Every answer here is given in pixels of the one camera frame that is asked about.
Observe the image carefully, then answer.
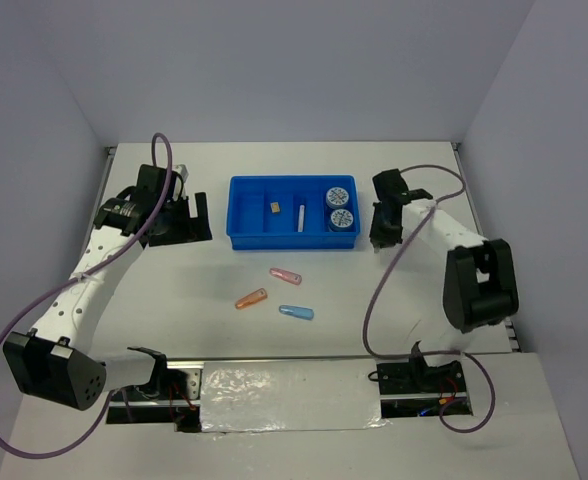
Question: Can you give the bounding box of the blue white marker pen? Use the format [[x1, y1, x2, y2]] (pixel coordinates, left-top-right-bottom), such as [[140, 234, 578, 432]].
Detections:
[[297, 204, 306, 233]]

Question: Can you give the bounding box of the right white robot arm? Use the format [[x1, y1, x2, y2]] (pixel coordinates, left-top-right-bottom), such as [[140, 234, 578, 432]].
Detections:
[[361, 164, 519, 360]]

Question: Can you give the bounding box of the blue correction tape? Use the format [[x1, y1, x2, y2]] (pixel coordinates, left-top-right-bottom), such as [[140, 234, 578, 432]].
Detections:
[[278, 305, 314, 321]]

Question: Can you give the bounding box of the orange correction tape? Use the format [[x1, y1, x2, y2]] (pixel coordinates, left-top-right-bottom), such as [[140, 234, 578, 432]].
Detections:
[[235, 288, 268, 310]]

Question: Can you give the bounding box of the blue slime jar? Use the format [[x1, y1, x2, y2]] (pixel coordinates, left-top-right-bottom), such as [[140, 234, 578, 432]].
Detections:
[[325, 186, 350, 210], [328, 208, 354, 232]]

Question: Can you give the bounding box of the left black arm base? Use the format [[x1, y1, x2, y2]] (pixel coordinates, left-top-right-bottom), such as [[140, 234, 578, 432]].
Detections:
[[122, 366, 203, 433]]

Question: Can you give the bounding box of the blue compartment tray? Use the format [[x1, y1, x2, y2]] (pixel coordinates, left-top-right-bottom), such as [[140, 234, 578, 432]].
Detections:
[[226, 175, 360, 251]]

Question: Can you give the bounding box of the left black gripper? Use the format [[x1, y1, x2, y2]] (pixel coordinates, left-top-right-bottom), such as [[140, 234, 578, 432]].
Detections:
[[149, 192, 212, 248]]

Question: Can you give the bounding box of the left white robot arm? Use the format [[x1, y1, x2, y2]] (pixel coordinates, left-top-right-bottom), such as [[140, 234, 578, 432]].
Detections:
[[3, 164, 212, 411]]

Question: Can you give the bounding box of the silver foil cover plate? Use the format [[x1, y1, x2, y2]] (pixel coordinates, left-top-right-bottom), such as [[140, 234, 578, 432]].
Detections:
[[200, 359, 386, 433]]

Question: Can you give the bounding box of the pink correction tape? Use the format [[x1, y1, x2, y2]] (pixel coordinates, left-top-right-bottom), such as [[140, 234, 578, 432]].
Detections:
[[269, 268, 302, 285]]

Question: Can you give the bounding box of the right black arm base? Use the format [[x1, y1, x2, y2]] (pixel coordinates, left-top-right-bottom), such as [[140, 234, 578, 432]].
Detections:
[[368, 359, 467, 400]]

